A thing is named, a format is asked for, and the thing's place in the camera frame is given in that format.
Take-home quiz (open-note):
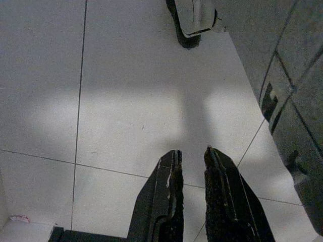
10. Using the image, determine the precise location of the dark grey glossy cabinet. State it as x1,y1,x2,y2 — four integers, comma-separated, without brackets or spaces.
213,0,323,235

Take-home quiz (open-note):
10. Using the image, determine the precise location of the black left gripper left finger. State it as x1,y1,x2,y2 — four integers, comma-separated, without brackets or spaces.
127,150,185,242

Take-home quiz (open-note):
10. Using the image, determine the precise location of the white robot foot black sole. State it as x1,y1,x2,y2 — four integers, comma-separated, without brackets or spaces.
165,0,219,49

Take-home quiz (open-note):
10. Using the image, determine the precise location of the black cabinet handle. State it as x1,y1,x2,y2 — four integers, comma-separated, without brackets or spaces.
260,82,283,134

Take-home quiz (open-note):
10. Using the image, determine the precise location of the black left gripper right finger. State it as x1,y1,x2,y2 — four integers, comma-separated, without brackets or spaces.
203,146,276,242

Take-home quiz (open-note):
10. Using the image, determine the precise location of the white box with pink mark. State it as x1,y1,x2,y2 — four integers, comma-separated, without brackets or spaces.
0,214,55,242

